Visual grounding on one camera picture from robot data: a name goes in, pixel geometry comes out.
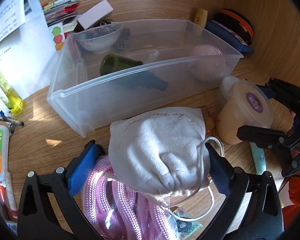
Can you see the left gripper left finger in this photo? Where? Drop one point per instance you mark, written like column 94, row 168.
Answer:
column 37, row 219

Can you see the small white round container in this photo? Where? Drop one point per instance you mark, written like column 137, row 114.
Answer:
column 225, row 87

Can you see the mint lip balm tube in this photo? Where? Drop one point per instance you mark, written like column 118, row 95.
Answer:
column 258, row 158

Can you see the stone seal with orange cord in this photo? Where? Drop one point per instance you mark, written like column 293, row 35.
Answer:
column 210, row 120

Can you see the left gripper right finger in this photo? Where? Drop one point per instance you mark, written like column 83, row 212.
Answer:
column 263, row 216

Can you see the cream candle cup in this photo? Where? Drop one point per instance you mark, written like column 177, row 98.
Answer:
column 246, row 105

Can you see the orange label white tube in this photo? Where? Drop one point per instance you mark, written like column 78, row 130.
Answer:
column 4, row 142

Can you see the yellow small bottle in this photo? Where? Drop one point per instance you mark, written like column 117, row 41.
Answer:
column 200, row 20

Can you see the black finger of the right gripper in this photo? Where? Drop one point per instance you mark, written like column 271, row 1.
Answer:
column 281, row 91
column 276, row 140

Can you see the fruit sticker sheet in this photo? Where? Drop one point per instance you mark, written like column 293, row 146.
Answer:
column 58, row 35

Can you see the blue pencil pouch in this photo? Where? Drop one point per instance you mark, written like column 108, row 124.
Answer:
column 228, row 36

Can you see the stack of booklets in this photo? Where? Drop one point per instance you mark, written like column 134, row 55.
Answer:
column 60, row 11

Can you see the white drawstring pouch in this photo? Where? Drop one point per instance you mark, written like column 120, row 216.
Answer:
column 162, row 153

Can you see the metal pen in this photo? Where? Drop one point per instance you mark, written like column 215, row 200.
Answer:
column 12, row 123

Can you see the small white box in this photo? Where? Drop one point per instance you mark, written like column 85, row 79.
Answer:
column 95, row 14

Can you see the clear plastic storage bin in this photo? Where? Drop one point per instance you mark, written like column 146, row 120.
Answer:
column 85, row 100

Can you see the white ceramic bowl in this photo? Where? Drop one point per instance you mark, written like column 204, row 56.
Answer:
column 100, row 39

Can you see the yellow spray bottle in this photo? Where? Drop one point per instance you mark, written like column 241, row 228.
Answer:
column 10, row 97

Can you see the white folded paper sheet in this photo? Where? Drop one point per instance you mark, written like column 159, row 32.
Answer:
column 27, row 51

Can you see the black orange round case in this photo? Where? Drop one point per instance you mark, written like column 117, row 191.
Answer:
column 236, row 22

